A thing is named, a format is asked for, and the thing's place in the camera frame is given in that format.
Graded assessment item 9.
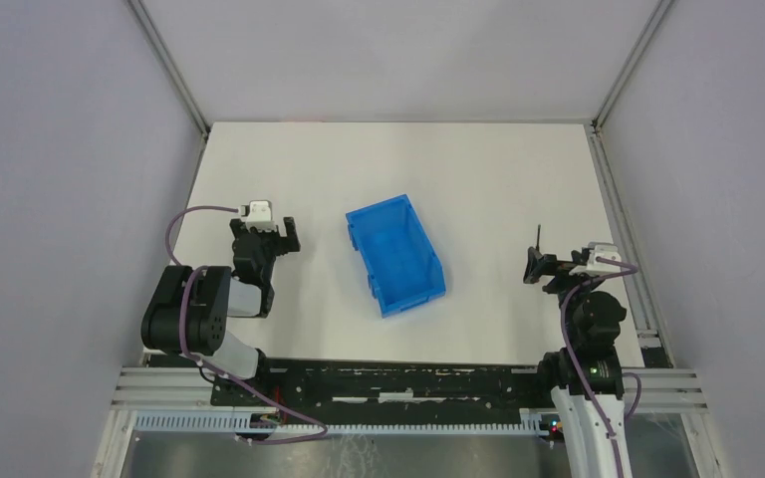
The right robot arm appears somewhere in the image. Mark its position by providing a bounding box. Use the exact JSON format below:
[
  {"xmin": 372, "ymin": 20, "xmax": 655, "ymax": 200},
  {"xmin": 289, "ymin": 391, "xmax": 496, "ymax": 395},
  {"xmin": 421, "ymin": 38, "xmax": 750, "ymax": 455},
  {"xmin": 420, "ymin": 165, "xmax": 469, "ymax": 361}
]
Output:
[{"xmin": 523, "ymin": 242, "xmax": 638, "ymax": 477}]

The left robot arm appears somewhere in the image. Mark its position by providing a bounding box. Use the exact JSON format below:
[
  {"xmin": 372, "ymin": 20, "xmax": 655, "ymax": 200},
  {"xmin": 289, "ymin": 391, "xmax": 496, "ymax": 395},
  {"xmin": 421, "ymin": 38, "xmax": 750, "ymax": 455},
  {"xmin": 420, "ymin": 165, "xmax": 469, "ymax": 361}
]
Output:
[{"xmin": 140, "ymin": 216, "xmax": 301, "ymax": 379}]

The blue plastic storage bin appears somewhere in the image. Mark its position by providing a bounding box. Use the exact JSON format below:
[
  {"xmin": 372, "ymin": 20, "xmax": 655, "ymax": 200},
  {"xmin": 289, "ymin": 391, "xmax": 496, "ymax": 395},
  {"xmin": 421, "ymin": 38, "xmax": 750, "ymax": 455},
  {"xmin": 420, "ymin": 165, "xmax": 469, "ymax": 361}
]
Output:
[{"xmin": 346, "ymin": 194, "xmax": 446, "ymax": 318}]

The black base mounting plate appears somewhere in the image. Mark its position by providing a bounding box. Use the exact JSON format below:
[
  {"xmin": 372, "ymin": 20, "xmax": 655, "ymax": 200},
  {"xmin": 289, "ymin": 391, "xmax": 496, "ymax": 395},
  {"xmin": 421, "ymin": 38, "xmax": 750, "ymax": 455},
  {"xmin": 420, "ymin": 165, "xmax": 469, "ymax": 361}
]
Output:
[{"xmin": 209, "ymin": 357, "xmax": 603, "ymax": 427}]

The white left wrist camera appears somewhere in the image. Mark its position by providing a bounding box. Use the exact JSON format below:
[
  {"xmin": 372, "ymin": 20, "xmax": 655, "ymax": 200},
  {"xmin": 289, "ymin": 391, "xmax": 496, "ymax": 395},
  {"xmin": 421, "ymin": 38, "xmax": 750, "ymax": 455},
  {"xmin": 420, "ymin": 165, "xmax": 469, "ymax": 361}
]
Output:
[{"xmin": 239, "ymin": 200, "xmax": 277, "ymax": 232}]

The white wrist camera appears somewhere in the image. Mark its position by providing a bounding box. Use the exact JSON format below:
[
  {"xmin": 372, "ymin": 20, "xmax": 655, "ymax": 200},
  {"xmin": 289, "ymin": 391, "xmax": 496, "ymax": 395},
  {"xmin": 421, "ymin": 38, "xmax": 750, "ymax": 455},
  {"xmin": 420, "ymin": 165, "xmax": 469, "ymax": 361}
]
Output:
[
  {"xmin": 570, "ymin": 242, "xmax": 622, "ymax": 277},
  {"xmin": 239, "ymin": 200, "xmax": 277, "ymax": 232}
]

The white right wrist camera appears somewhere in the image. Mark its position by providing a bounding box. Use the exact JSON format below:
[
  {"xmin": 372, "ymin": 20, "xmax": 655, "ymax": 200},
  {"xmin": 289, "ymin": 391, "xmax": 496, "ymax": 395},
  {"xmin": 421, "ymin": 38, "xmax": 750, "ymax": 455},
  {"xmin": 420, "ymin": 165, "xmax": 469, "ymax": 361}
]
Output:
[{"xmin": 570, "ymin": 242, "xmax": 622, "ymax": 277}]

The white slotted cable duct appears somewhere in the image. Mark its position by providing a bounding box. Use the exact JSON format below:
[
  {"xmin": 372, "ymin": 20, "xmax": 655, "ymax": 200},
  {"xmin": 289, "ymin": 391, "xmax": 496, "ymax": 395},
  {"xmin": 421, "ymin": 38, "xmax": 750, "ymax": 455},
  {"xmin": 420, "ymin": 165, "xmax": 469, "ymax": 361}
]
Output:
[{"xmin": 133, "ymin": 410, "xmax": 549, "ymax": 438}]

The aluminium front frame rail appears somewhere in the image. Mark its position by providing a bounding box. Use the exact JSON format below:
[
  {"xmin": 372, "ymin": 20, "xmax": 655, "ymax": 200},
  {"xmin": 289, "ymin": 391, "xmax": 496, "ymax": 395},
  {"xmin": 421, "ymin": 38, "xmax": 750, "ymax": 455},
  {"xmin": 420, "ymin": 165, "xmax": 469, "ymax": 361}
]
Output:
[{"xmin": 112, "ymin": 367, "xmax": 709, "ymax": 414}]

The left corner aluminium post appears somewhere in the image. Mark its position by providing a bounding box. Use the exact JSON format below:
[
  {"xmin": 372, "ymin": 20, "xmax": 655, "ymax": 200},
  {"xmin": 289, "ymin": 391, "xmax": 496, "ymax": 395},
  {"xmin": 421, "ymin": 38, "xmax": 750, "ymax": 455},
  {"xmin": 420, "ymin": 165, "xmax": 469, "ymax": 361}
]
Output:
[{"xmin": 124, "ymin": 0, "xmax": 211, "ymax": 140}]

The corner aluminium post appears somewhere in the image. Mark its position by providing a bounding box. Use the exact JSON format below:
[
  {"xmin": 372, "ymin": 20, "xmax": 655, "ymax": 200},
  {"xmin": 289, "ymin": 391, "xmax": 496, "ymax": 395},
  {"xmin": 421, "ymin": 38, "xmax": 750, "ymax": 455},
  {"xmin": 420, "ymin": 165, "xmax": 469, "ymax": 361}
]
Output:
[
  {"xmin": 124, "ymin": 0, "xmax": 211, "ymax": 140},
  {"xmin": 591, "ymin": 0, "xmax": 676, "ymax": 130}
]

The right corner aluminium post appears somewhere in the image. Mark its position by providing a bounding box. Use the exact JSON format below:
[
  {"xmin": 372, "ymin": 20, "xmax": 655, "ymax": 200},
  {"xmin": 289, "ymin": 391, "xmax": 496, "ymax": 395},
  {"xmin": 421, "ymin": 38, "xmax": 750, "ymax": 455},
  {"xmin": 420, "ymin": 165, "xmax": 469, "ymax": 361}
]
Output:
[{"xmin": 591, "ymin": 0, "xmax": 676, "ymax": 130}]

